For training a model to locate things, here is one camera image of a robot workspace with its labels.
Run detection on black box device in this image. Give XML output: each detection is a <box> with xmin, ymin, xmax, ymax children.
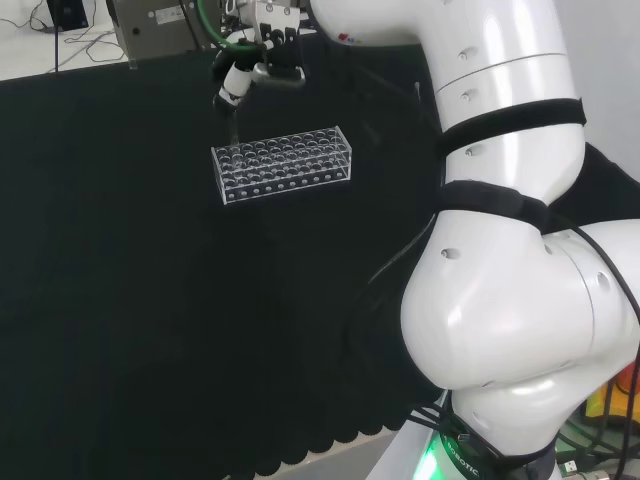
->
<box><xmin>47</xmin><ymin>0</ymin><xmax>91</xmax><ymax>31</ymax></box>

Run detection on grey metal box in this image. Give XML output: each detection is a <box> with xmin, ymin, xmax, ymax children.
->
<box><xmin>106</xmin><ymin>0</ymin><xmax>236</xmax><ymax>66</ymax></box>

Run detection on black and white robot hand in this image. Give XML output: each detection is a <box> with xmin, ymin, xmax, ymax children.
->
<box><xmin>211</xmin><ymin>0</ymin><xmax>308</xmax><ymax>115</ymax></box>

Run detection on thin black cable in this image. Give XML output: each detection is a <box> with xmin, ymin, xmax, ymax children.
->
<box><xmin>366</xmin><ymin>214</ymin><xmax>439</xmax><ymax>306</ymax></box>

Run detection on black bench cloth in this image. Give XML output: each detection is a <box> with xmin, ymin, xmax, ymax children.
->
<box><xmin>0</xmin><ymin>34</ymin><xmax>640</xmax><ymax>479</ymax></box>

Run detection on green cable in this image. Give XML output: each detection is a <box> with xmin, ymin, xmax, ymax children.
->
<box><xmin>195</xmin><ymin>0</ymin><xmax>266</xmax><ymax>52</ymax></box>

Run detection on yellow stop button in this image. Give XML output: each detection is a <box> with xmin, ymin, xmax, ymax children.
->
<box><xmin>583</xmin><ymin>367</ymin><xmax>640</xmax><ymax>419</ymax></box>

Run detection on clear acrylic test tube rack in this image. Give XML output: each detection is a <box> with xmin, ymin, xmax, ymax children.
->
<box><xmin>210</xmin><ymin>126</ymin><xmax>354</xmax><ymax>207</ymax></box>

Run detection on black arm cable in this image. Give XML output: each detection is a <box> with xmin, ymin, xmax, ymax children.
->
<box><xmin>542</xmin><ymin>219</ymin><xmax>640</xmax><ymax>361</ymax></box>

